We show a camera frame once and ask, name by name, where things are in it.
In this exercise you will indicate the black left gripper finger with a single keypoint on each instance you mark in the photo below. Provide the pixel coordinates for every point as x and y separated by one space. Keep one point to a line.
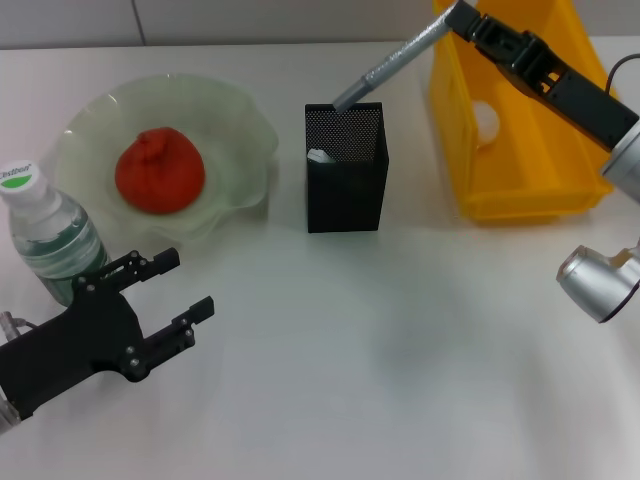
202 309
165 259

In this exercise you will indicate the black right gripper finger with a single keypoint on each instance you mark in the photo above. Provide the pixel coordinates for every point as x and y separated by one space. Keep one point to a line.
495 52
467 20

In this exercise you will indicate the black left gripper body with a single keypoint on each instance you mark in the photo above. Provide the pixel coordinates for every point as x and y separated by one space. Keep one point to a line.
75 345

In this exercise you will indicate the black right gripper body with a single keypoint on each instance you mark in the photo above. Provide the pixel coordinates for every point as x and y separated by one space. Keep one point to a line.
575 95

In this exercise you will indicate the white paper ball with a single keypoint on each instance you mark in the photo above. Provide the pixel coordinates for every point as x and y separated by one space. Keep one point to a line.
487 122

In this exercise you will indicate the grey marker pen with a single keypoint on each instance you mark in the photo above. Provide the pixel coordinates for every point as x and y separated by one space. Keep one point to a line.
395 60

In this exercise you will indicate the orange fruit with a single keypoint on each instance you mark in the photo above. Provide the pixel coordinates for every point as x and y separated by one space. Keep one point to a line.
160 175

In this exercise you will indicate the clear green-label water bottle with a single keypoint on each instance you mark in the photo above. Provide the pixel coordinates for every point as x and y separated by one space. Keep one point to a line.
50 235

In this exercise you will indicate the mint green pen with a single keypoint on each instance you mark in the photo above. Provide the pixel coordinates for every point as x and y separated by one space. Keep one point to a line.
320 156

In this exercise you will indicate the pale green glass fruit plate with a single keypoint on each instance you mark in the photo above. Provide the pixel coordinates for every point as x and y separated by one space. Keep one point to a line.
230 150

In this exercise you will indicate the black mesh pen holder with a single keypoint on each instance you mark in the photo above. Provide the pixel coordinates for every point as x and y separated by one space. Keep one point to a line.
345 195

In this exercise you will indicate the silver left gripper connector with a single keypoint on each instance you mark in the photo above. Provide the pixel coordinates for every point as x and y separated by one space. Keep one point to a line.
9 325

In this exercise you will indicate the yellow plastic bin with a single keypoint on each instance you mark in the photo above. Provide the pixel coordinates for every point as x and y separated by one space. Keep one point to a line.
540 165

